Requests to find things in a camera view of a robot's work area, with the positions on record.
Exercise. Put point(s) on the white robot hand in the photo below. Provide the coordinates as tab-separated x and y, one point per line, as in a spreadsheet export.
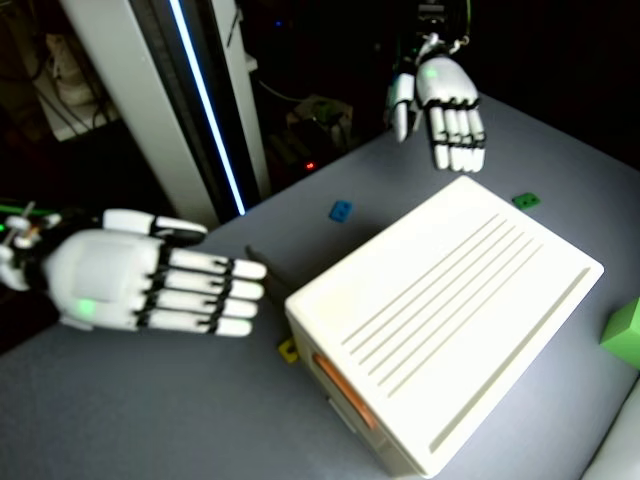
445	80
100	270

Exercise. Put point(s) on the white ribbed plastic box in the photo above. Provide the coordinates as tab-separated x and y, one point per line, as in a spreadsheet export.
450	310

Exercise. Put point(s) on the grey table cloth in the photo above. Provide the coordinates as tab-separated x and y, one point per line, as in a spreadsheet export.
150	400

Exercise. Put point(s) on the green two-hole block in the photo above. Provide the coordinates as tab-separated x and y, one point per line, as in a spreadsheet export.
526	200

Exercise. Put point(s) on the black power strip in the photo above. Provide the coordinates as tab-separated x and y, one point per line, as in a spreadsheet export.
300	160

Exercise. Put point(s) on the blue two-hole block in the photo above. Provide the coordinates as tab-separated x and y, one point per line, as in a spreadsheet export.
341	210

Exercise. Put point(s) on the white column with light strip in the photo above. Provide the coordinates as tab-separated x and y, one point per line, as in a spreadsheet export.
150	100

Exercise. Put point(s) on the yellow two-hole block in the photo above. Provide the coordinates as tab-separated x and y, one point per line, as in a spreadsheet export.
288	351

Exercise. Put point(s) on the green foam cube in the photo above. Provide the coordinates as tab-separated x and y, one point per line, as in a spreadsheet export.
622	330

